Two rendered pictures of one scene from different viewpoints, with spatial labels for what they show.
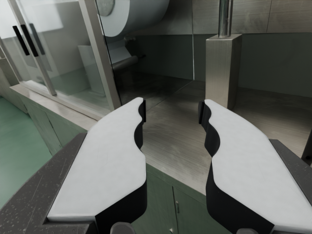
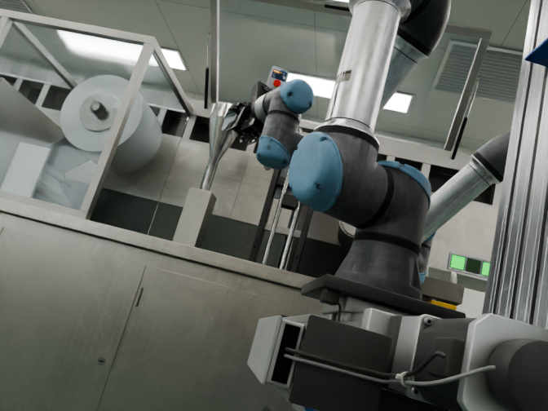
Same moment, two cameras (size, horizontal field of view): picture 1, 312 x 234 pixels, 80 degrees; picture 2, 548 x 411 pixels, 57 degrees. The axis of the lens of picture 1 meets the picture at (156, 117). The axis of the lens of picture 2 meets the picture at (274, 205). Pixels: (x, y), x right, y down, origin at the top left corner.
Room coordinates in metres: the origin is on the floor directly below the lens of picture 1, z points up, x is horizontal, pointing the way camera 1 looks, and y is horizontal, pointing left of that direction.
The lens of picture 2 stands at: (-1.05, 0.59, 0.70)
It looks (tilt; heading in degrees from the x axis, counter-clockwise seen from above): 15 degrees up; 325
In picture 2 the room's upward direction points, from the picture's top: 16 degrees clockwise
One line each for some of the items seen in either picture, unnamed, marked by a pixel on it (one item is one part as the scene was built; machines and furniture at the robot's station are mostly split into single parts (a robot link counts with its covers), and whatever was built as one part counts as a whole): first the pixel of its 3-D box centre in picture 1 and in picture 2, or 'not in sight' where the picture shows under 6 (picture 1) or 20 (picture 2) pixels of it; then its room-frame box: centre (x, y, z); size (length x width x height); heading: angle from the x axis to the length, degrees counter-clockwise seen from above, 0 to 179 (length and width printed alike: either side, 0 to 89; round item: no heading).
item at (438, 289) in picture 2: not in sight; (426, 295); (0.06, -0.94, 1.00); 0.40 x 0.16 x 0.06; 135
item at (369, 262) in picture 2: not in sight; (381, 269); (-0.47, -0.07, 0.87); 0.15 x 0.15 x 0.10
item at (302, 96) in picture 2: not in sight; (288, 101); (-0.19, 0.03, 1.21); 0.11 x 0.08 x 0.09; 173
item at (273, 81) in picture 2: not in sight; (276, 81); (0.48, -0.33, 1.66); 0.07 x 0.07 x 0.10; 64
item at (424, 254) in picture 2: not in sight; (410, 262); (-0.16, -0.54, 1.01); 0.11 x 0.08 x 0.11; 97
